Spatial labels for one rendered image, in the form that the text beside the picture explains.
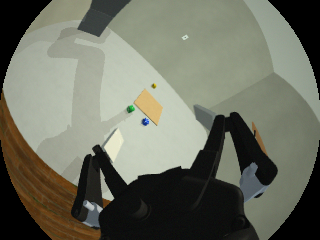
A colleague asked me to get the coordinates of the green die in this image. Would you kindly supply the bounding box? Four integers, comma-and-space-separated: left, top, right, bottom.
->
126, 105, 135, 113

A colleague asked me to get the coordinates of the tan square mat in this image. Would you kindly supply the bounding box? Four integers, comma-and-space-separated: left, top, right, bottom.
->
134, 89, 163, 126

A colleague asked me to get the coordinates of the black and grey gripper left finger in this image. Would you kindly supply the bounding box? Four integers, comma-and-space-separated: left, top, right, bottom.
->
71, 128, 148, 230

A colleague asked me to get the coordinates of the blue die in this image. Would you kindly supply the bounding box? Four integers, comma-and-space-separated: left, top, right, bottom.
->
142, 118, 149, 126

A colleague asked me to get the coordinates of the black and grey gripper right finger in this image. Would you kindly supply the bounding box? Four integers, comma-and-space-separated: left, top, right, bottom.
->
171, 104, 278, 212

